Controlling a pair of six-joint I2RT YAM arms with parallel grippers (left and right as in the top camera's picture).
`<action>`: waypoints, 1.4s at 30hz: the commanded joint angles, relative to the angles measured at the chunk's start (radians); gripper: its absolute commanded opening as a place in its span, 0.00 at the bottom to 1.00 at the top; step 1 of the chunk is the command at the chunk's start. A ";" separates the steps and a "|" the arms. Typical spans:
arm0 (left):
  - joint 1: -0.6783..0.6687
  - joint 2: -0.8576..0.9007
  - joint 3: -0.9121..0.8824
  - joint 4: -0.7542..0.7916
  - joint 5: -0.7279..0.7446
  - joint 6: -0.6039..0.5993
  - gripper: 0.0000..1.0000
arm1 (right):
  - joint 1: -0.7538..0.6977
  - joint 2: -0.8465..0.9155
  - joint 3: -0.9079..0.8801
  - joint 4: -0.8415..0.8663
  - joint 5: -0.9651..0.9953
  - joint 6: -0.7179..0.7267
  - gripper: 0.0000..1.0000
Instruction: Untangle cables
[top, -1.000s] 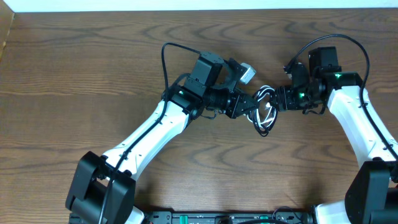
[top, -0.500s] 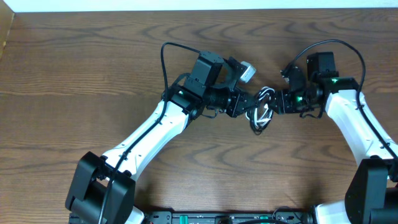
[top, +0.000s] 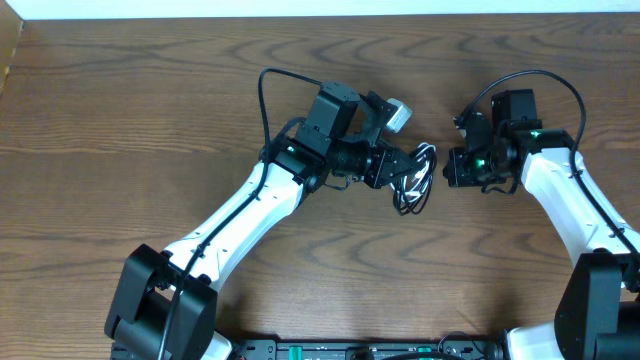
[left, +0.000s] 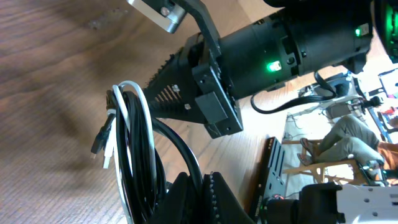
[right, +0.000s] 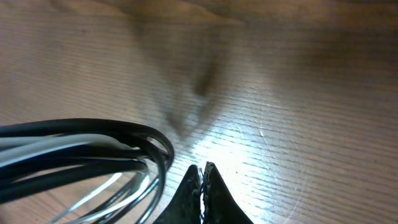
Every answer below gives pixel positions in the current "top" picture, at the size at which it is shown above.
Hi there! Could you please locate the black USB cable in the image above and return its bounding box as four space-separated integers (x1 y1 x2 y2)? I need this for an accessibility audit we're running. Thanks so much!
390 142 439 217
391 142 439 215

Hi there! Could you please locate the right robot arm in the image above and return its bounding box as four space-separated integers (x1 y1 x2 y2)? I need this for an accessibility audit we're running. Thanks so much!
443 89 639 359

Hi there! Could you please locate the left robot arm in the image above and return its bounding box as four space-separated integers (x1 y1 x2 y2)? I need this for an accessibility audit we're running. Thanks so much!
104 82 420 359

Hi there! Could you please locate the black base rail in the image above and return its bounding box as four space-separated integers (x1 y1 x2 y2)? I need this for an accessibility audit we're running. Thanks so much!
229 335 509 360

